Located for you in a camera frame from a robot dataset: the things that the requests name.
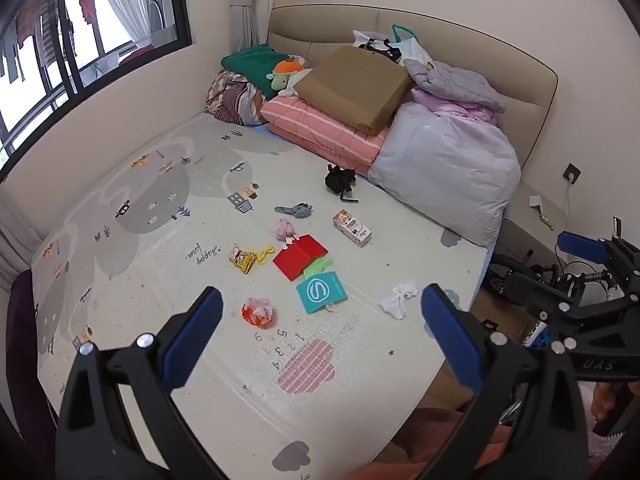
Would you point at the person's right hand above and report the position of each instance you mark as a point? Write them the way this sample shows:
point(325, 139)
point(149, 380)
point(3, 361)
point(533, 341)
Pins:
point(605, 400)

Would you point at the person's pink clothed leg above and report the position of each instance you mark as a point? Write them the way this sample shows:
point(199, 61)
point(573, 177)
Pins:
point(430, 435)

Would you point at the white plastic bag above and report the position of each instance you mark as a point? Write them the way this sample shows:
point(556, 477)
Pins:
point(415, 50)

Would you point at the white tissue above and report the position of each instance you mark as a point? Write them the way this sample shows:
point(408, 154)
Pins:
point(397, 300)

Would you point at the pink striped quilt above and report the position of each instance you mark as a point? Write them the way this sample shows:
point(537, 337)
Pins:
point(320, 125)

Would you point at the striped patterned cloth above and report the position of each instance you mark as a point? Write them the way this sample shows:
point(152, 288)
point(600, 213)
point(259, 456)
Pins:
point(235, 100)

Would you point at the dark wall socket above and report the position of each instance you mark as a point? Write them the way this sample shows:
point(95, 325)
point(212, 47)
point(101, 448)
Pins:
point(571, 173)

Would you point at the printed play mat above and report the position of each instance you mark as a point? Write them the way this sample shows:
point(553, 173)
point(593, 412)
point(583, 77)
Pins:
point(200, 210)

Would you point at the brown cardboard box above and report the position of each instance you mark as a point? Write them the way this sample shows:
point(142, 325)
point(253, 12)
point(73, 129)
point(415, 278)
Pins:
point(352, 85)

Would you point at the yellow snack wrapper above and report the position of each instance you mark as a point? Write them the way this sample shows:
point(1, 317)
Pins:
point(242, 259)

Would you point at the white curtain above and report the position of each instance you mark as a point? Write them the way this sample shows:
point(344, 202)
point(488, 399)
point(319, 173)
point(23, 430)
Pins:
point(15, 260)
point(245, 5)

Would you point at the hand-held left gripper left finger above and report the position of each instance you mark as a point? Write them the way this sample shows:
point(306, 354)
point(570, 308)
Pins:
point(195, 340)

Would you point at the beige nightstand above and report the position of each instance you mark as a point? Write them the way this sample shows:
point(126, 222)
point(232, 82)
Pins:
point(522, 232)

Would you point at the grey padded jacket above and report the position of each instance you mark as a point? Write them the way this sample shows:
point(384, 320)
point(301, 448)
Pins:
point(455, 82)

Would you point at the red envelope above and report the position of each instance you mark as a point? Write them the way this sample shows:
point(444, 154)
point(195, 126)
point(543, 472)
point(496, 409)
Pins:
point(299, 257)

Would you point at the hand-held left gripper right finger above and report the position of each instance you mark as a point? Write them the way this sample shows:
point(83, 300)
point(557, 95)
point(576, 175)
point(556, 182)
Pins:
point(450, 340)

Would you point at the orange wrapper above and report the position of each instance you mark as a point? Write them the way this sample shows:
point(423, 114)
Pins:
point(257, 311)

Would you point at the bagged white duvet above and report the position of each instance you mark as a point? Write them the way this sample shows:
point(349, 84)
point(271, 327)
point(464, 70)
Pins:
point(445, 165)

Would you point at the small gold item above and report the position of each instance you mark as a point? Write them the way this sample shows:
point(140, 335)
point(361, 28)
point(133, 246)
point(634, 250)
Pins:
point(546, 222)

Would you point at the black framed window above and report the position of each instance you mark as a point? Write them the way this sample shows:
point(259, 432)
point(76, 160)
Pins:
point(181, 10)

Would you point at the orange green plush toy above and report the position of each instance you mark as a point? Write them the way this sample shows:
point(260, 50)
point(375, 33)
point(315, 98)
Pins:
point(287, 72)

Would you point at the small printed carton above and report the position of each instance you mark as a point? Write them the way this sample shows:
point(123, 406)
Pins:
point(352, 227)

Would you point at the grey sock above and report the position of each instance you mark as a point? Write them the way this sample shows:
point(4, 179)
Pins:
point(299, 210)

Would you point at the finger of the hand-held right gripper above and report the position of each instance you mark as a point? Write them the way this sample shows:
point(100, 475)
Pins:
point(582, 248)
point(550, 297)

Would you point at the green blanket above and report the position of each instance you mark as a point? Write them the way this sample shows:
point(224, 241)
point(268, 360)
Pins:
point(252, 67)

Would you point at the white paper scrap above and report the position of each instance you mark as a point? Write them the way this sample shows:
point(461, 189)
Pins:
point(535, 201)

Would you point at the pink crumpled ball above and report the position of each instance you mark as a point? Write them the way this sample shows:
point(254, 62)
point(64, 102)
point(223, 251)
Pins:
point(284, 229)

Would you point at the purple cushion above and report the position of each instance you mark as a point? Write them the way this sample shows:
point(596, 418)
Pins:
point(27, 360)

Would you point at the teal card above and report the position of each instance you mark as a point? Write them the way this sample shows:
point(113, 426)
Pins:
point(320, 292)

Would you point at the beige padded headboard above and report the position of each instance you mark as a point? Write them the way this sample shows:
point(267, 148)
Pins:
point(520, 85)

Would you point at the black cloth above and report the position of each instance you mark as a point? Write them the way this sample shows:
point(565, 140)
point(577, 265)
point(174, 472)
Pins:
point(339, 179)

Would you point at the green paper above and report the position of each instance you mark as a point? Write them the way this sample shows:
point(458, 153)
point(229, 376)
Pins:
point(318, 268)

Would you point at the pink garment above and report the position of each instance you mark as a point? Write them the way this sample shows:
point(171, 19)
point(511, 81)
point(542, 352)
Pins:
point(460, 110)

